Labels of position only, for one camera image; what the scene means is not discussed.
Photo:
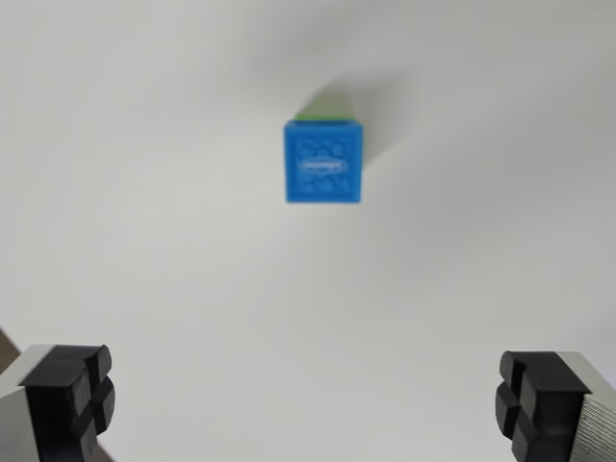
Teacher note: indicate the black-padded silver gripper left finger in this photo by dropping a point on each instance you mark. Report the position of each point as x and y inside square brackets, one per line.
[48, 409]

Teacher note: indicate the black-padded silver gripper right finger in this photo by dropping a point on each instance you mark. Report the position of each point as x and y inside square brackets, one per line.
[553, 409]

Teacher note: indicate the blue embossed rubber cube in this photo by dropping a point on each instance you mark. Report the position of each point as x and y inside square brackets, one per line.
[322, 163]

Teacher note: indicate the green embossed rubber cube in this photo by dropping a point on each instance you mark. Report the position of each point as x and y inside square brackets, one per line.
[325, 108]

